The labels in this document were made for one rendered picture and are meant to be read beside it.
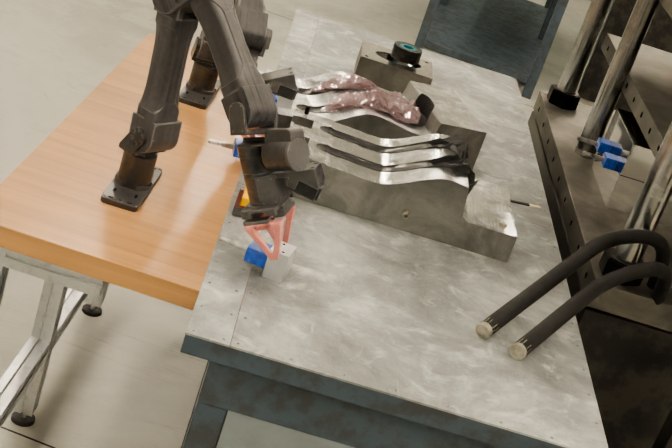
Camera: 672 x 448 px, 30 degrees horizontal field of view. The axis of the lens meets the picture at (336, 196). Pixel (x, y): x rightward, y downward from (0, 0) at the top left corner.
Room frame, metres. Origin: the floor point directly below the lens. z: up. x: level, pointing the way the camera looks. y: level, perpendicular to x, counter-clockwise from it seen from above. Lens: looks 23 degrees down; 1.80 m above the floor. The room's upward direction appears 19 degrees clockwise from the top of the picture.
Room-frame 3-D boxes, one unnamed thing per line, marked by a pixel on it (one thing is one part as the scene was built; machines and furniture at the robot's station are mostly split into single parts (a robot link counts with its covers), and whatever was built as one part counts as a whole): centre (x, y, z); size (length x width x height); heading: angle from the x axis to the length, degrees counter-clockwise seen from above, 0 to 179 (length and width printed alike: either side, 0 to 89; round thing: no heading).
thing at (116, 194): (2.12, 0.37, 0.84); 0.20 x 0.07 x 0.08; 1
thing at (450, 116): (2.81, 0.00, 0.85); 0.50 x 0.26 x 0.11; 111
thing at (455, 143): (2.46, -0.10, 0.92); 0.35 x 0.16 x 0.09; 94
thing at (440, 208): (2.45, -0.11, 0.87); 0.50 x 0.26 x 0.14; 94
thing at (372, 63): (3.26, -0.04, 0.83); 0.20 x 0.15 x 0.07; 94
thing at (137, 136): (2.12, 0.36, 0.90); 0.09 x 0.06 x 0.06; 146
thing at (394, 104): (2.80, 0.00, 0.90); 0.26 x 0.18 x 0.08; 111
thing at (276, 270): (1.97, 0.10, 0.83); 0.13 x 0.05 x 0.05; 82
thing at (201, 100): (2.72, 0.37, 0.84); 0.20 x 0.07 x 0.08; 1
